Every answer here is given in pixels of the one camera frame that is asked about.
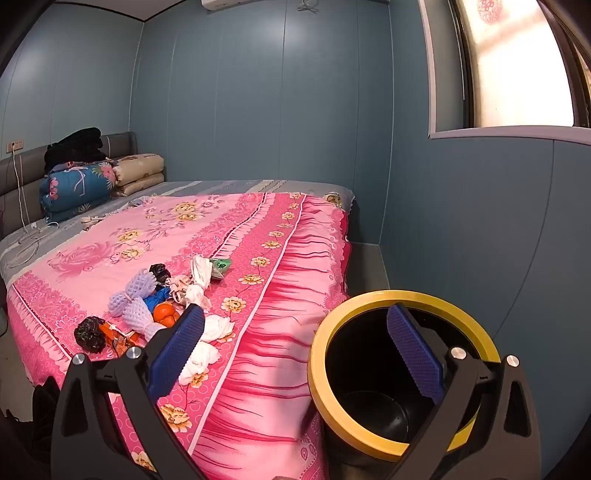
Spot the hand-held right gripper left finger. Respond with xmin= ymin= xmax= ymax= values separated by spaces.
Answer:
xmin=50 ymin=304 xmax=218 ymax=480

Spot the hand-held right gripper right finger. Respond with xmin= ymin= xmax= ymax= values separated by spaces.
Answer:
xmin=386 ymin=302 xmax=552 ymax=480

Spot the orange peel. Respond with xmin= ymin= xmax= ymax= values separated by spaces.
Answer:
xmin=152 ymin=302 xmax=180 ymax=328

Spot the blue plastic scrap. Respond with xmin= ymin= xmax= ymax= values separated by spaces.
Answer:
xmin=142 ymin=288 xmax=171 ymax=311

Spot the orange snack wrapper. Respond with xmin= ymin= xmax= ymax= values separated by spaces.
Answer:
xmin=99 ymin=320 xmax=148 ymax=356

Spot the pale pink cloth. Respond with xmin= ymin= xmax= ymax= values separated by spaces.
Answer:
xmin=166 ymin=273 xmax=195 ymax=305

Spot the purple foam fruit net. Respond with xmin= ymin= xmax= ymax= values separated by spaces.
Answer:
xmin=107 ymin=271 xmax=166 ymax=343

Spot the large black plastic bag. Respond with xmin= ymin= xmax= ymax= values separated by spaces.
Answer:
xmin=74 ymin=316 xmax=108 ymax=355

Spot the black bin with yellow rim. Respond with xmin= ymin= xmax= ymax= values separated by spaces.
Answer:
xmin=307 ymin=290 xmax=502 ymax=469

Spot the crumpled white tissue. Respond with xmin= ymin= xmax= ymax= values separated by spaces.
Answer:
xmin=178 ymin=342 xmax=221 ymax=386
xmin=199 ymin=315 xmax=236 ymax=343

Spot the twisted white tissue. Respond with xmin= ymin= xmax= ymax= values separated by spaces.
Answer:
xmin=182 ymin=255 xmax=214 ymax=310

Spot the pink floral bedsheet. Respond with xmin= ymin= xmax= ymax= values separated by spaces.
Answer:
xmin=7 ymin=191 xmax=354 ymax=480

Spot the beige floral folded quilt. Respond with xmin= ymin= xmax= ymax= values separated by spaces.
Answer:
xmin=111 ymin=154 xmax=166 ymax=197

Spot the grey padded headboard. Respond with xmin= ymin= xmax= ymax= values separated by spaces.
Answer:
xmin=0 ymin=130 xmax=139 ymax=241

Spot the black clothes pile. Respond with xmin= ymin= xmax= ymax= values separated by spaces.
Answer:
xmin=44 ymin=127 xmax=108 ymax=174

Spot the window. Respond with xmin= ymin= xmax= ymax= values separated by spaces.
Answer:
xmin=418 ymin=0 xmax=591 ymax=139

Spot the red paper window decal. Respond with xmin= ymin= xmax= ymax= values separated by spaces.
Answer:
xmin=475 ymin=0 xmax=509 ymax=24

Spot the white charging cable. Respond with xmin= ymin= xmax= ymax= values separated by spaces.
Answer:
xmin=0 ymin=148 xmax=61 ymax=268

